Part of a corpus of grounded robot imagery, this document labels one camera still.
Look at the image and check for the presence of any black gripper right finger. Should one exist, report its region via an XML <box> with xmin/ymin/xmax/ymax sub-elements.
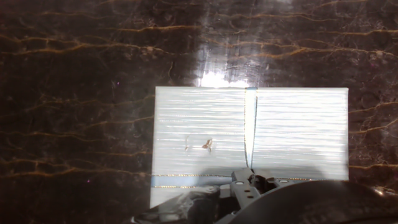
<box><xmin>217</xmin><ymin>176</ymin><xmax>398</xmax><ymax>224</ymax></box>

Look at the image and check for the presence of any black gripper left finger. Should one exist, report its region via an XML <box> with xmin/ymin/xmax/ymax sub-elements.
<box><xmin>130</xmin><ymin>167</ymin><xmax>261</xmax><ymax>224</ymax></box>

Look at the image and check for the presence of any light blue box lid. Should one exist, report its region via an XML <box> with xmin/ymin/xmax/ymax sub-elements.
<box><xmin>149</xmin><ymin>86</ymin><xmax>349</xmax><ymax>209</ymax></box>

